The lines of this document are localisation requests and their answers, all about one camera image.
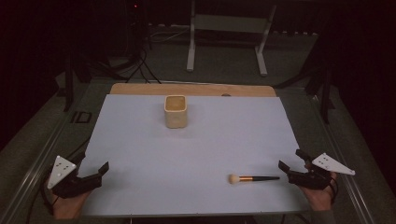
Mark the black stand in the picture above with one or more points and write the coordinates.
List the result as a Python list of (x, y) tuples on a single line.
[(69, 84), (325, 99)]

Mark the cream square ceramic cup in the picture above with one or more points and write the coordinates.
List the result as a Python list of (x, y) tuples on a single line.
[(176, 116)]

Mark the person's right hand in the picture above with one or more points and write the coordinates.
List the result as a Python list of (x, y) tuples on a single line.
[(320, 197)]

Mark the white metal stand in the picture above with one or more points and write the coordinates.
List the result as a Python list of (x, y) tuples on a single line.
[(227, 23)]

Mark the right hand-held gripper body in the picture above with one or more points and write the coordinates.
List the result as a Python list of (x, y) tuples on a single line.
[(314, 179)]

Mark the person's left hand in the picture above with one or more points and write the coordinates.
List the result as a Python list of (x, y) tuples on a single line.
[(69, 207)]

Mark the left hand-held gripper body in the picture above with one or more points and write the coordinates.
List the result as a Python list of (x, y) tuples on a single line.
[(67, 183)]

